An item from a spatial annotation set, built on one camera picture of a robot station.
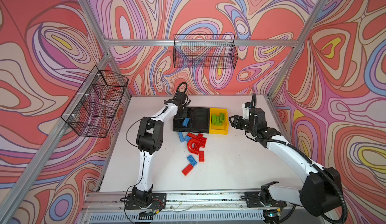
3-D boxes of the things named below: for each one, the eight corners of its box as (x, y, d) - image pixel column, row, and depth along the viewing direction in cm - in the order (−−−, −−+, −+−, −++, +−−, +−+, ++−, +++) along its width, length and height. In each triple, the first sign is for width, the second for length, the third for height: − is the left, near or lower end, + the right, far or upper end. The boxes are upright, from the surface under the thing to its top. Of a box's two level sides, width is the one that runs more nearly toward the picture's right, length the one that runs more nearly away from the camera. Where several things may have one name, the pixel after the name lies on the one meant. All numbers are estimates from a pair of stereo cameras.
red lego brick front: (181, 172, 85) (181, 170, 83) (189, 164, 88) (189, 162, 86) (185, 176, 83) (185, 175, 82) (194, 168, 86) (194, 167, 85)
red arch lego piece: (187, 154, 90) (187, 152, 87) (188, 140, 96) (187, 138, 93) (199, 154, 90) (200, 152, 87) (199, 140, 96) (199, 138, 93)
